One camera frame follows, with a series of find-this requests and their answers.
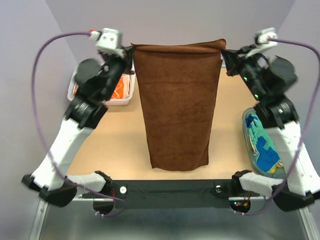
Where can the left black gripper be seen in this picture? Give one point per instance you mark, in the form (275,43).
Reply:
(127,58)

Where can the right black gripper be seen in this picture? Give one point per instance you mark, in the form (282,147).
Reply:
(232,56)

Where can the orange Doraemon towel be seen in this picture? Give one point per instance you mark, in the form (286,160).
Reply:
(122,90)

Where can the brown towel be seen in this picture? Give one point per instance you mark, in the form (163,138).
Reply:
(178,87)

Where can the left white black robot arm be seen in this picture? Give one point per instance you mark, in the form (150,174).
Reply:
(96,83)

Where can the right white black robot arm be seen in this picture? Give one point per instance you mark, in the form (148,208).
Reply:
(301,184)

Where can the white perforated plastic basket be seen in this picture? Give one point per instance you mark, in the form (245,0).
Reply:
(119,102)

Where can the blue towel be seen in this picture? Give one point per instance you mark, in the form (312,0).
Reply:
(267,157)

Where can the teal plastic tub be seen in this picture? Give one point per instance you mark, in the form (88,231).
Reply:
(262,151)

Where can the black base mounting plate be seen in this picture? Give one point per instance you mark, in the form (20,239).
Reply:
(173,194)

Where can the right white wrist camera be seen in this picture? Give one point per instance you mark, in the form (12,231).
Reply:
(263,41)

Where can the aluminium frame rail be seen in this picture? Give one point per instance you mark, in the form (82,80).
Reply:
(77,221)

